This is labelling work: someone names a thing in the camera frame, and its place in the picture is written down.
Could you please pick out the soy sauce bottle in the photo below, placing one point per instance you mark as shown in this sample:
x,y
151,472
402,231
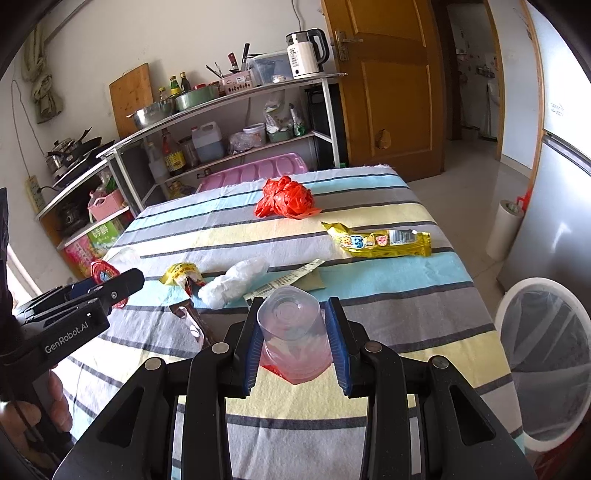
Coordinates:
x,y
172,154

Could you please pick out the white metal shelf rack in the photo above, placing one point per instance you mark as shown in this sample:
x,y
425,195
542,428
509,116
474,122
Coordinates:
x,y
183,149

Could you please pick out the striped tablecloth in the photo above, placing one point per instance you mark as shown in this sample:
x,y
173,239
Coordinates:
x,y
419,306

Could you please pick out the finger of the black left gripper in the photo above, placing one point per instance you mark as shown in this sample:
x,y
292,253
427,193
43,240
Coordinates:
x,y
115,292

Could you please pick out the pink plastic bin lid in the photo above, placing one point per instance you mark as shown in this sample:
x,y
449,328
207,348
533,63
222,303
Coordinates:
x,y
272,167

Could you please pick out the pink utensil basket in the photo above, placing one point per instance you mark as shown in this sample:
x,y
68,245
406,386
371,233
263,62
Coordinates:
x,y
237,82

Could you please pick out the green pot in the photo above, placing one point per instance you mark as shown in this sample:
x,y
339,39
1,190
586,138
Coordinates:
x,y
196,97

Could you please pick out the long pale green wrapper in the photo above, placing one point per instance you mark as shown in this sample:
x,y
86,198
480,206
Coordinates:
x,y
281,281

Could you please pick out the white oil jug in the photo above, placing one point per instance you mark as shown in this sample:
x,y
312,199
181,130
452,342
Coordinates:
x,y
207,142

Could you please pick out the wooden door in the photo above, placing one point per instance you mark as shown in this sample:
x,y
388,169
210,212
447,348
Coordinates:
x,y
392,86

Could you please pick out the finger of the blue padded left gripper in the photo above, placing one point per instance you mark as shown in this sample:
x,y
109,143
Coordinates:
x,y
60,299

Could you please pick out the brown clear wrapper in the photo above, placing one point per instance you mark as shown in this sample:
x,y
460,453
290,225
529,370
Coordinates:
x,y
198,328

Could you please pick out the hanging cloth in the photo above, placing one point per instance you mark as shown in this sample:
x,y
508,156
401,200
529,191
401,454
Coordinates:
x,y
35,70

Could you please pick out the pink storage basket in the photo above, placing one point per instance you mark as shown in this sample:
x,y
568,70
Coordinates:
x,y
103,206

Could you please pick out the red round lid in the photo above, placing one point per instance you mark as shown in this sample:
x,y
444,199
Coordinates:
x,y
102,271

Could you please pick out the white electric kettle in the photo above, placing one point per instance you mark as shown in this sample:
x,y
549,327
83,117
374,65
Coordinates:
x,y
308,51

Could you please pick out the green cardboard box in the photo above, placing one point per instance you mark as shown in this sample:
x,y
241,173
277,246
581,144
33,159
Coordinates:
x,y
103,237

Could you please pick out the paper towel roll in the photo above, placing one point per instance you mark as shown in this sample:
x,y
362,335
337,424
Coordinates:
x,y
507,222

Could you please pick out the silver refrigerator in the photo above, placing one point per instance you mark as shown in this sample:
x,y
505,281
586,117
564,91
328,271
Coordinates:
x,y
554,238

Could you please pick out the white trash bin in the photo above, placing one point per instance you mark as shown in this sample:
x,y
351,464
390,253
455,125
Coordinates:
x,y
545,332

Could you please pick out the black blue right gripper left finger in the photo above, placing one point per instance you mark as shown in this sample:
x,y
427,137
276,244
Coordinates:
x,y
226,370

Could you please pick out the person's left hand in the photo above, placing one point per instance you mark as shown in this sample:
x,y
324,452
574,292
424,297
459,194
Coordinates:
x,y
15,427

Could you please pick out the yellow red noodle packet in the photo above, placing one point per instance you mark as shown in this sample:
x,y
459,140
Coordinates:
x,y
184,275

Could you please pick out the black pans stack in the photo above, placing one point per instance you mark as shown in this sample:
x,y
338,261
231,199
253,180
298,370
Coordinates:
x,y
65,153

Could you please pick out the steel mixing bowl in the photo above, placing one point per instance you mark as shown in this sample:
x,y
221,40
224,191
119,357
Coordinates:
x,y
153,113

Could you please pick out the wooden cutting board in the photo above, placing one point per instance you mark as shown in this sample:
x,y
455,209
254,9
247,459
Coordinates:
x,y
129,93

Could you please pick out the white power strip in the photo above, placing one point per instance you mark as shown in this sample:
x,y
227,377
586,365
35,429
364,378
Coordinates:
x,y
34,193

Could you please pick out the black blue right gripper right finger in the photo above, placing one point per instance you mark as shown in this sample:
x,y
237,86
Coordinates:
x,y
368,369

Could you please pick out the clear plastic cup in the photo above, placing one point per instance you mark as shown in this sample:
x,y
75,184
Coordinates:
x,y
295,341

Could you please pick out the red plastic bag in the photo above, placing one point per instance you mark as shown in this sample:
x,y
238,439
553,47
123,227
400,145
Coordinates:
x,y
286,198

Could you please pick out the yellow snack wrapper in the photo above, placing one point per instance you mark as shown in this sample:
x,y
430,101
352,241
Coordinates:
x,y
389,243

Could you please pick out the crumpled clear plastic bag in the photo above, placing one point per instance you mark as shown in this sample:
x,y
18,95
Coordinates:
x,y
233,284

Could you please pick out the clear storage box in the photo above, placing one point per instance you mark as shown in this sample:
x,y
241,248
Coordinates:
x,y
270,68

